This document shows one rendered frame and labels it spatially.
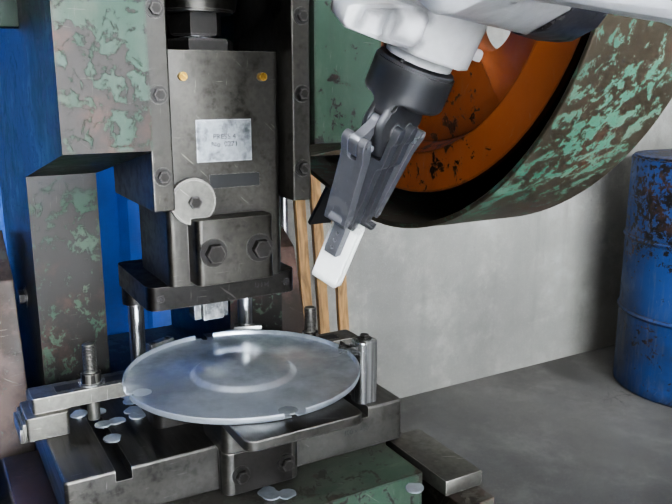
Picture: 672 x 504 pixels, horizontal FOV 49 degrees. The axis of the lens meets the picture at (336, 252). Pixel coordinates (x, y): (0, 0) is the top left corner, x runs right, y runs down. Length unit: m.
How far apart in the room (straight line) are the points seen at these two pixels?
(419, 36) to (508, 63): 0.41
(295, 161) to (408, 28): 0.33
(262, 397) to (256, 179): 0.27
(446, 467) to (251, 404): 0.30
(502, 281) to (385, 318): 0.55
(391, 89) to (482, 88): 0.42
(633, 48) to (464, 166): 0.28
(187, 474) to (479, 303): 2.08
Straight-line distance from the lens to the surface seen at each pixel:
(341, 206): 0.68
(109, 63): 0.82
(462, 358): 2.91
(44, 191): 1.12
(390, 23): 0.63
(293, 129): 0.91
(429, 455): 1.04
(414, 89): 0.65
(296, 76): 0.91
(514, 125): 0.96
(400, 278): 2.63
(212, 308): 1.01
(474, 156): 1.02
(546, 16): 0.57
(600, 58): 0.85
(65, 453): 0.96
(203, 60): 0.90
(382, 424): 1.05
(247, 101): 0.92
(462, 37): 0.64
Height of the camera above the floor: 1.13
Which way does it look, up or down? 13 degrees down
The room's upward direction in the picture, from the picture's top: straight up
